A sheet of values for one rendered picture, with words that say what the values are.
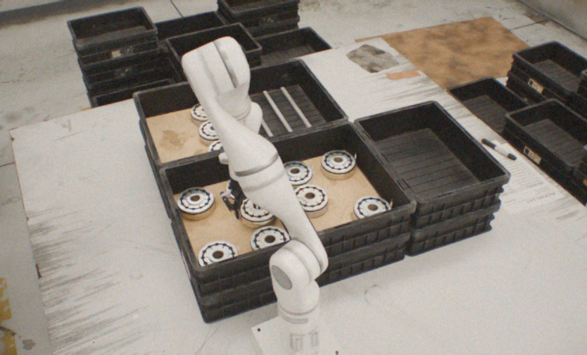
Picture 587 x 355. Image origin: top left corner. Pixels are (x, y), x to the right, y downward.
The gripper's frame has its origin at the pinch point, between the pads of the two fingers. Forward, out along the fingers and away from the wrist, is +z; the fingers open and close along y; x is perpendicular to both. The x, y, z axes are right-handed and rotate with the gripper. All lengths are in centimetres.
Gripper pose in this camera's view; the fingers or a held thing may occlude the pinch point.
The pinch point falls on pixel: (247, 211)
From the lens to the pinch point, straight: 156.8
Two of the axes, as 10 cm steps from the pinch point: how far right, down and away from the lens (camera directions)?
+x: -3.8, -6.1, 6.9
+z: 0.1, 7.5, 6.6
